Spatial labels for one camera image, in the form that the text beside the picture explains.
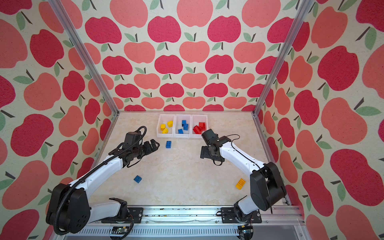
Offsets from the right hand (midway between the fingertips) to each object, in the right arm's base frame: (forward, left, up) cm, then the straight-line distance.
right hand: (212, 155), depth 87 cm
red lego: (+26, +8, -4) cm, 28 cm away
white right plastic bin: (+31, +13, -3) cm, 34 cm away
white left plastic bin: (+30, +38, -6) cm, 49 cm away
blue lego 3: (+24, +20, -5) cm, 31 cm away
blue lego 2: (+29, +22, -5) cm, 36 cm away
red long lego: (+21, +11, -3) cm, 23 cm away
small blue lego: (-16, +42, -6) cm, 46 cm away
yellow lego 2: (+25, +31, -4) cm, 40 cm away
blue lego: (+9, +29, -7) cm, 32 cm away
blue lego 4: (+20, +23, -6) cm, 31 cm away
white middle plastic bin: (+26, +26, -6) cm, 37 cm away
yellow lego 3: (+19, +34, -6) cm, 40 cm away
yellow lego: (+24, +37, -6) cm, 44 cm away
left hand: (0, +33, +4) cm, 33 cm away
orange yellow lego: (-14, -16, -5) cm, 22 cm away
